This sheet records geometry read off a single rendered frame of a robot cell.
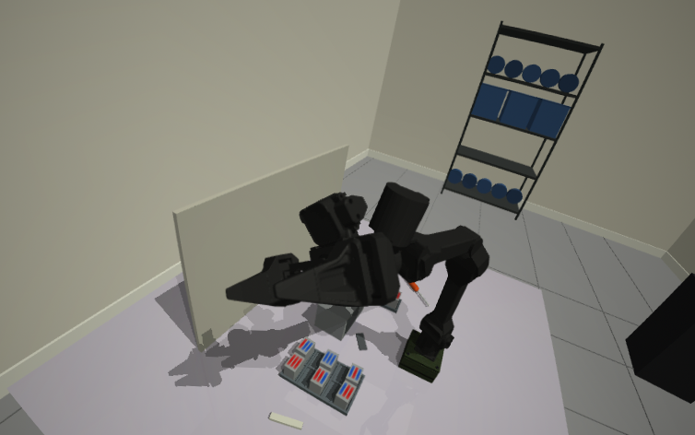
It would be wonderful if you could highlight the orange-handled screwdriver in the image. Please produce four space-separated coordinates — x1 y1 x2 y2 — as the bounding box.
407 282 429 306

